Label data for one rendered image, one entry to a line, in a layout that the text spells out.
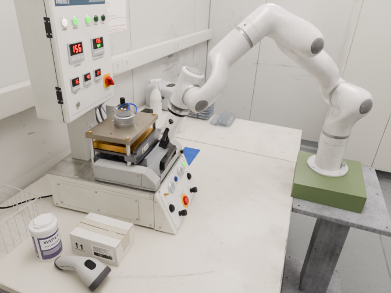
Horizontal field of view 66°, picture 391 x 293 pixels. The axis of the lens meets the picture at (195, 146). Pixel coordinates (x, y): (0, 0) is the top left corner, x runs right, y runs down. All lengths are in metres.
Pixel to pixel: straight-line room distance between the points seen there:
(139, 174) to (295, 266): 1.42
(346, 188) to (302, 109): 2.21
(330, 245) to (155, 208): 1.03
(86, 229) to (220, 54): 0.75
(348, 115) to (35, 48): 1.19
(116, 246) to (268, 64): 2.85
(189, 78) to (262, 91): 2.63
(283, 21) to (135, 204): 0.83
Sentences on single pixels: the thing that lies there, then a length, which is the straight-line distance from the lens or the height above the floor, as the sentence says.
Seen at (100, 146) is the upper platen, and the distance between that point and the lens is 1.21.
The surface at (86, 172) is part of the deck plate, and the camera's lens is 1.27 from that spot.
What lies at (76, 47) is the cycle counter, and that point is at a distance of 1.15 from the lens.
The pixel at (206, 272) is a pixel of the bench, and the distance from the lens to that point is 1.10.
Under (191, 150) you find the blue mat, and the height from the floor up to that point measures 0.75.
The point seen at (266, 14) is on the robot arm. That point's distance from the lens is 1.10.
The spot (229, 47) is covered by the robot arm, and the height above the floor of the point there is 1.43.
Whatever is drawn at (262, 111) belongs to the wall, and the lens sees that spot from 3.68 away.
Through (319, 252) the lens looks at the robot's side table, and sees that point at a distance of 1.88.
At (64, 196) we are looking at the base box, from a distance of 1.35.
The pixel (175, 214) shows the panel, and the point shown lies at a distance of 1.22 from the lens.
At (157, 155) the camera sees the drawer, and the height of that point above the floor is 0.97.
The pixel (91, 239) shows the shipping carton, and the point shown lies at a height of 0.84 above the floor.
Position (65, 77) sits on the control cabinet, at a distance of 1.12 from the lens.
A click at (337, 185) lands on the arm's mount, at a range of 1.52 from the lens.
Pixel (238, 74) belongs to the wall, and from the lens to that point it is 3.62.
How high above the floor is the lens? 1.59
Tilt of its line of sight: 27 degrees down
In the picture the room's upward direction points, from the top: 3 degrees clockwise
